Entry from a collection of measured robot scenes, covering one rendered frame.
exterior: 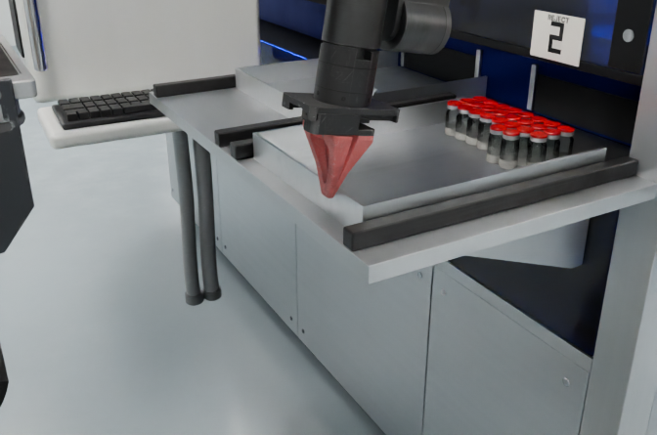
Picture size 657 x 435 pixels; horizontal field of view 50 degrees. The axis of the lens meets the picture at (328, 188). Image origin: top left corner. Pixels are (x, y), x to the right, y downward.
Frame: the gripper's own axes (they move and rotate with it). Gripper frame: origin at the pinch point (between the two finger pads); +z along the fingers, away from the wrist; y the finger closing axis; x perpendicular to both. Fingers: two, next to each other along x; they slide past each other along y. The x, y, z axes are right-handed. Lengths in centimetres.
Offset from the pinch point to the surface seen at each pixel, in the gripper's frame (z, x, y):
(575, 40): -17.2, 3.9, 35.7
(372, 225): 1.3, -7.1, 1.0
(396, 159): 0.3, 10.4, 16.1
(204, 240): 50, 100, 29
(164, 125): 11, 67, 5
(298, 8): -11, 96, 45
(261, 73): -2, 54, 17
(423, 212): 0.2, -7.2, 6.9
